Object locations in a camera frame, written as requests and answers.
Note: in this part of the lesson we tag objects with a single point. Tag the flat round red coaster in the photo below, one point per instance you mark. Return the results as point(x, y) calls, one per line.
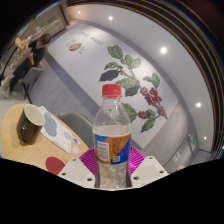
point(53, 165)

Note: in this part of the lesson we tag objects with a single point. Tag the white sheet with blue-grey print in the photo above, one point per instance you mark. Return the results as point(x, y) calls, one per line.
point(55, 131)

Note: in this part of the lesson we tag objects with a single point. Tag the green exit sign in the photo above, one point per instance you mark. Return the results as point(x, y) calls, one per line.
point(195, 140)

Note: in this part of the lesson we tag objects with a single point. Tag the person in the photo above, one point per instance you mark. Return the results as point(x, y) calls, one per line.
point(31, 60)

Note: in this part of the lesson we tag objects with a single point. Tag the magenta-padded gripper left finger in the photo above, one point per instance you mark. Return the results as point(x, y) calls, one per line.
point(75, 171)

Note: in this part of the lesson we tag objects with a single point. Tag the coffee plant wall mural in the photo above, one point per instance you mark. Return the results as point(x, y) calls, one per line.
point(93, 60)

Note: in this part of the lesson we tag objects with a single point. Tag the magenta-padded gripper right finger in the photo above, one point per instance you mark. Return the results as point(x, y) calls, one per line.
point(148, 170)

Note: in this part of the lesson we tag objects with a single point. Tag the clear red-capped drink bottle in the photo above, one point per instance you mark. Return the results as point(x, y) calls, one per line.
point(111, 133)

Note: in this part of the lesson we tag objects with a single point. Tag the round recessed ceiling lights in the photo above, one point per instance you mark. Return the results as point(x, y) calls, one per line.
point(163, 50)

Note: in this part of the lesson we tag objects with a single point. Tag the black mug, white inside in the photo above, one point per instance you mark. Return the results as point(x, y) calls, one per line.
point(28, 128)

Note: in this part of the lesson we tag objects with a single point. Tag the small round wooden table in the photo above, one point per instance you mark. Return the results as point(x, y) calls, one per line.
point(19, 42)

